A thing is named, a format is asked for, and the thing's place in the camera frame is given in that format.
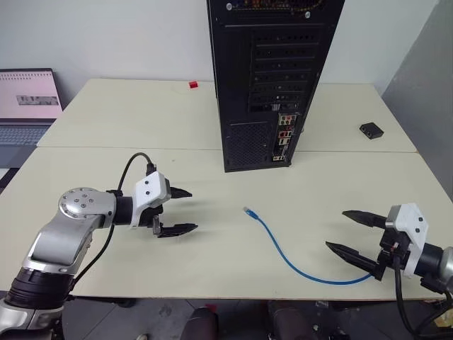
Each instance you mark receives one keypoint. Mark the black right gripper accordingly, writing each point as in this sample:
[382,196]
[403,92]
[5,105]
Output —
[391,249]

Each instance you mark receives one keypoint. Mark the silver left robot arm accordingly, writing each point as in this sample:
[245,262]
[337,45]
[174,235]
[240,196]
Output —
[70,226]

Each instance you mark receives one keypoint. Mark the dark rounded shape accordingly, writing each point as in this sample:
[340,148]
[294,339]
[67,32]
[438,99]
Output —
[204,324]

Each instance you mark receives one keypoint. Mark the grey open laptop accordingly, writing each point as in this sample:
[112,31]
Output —
[28,99]

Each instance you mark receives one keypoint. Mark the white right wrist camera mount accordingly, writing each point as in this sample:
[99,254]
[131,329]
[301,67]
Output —
[412,221]

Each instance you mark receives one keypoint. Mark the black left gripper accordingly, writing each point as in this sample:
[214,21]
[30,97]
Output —
[150,217]

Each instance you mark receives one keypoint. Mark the black computer tower case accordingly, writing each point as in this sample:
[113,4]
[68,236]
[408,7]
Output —
[240,88]

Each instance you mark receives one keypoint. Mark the small red cube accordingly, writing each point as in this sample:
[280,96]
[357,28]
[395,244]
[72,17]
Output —
[193,85]

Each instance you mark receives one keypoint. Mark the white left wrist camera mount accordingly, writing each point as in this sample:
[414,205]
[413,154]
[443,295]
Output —
[150,193]

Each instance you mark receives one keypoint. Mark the small black adapter box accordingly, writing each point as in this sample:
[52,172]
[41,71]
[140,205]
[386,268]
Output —
[371,130]

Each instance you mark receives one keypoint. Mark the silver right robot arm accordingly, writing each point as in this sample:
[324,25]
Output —
[433,260]

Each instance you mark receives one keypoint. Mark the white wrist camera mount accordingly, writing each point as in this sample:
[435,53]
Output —
[150,193]
[412,221]

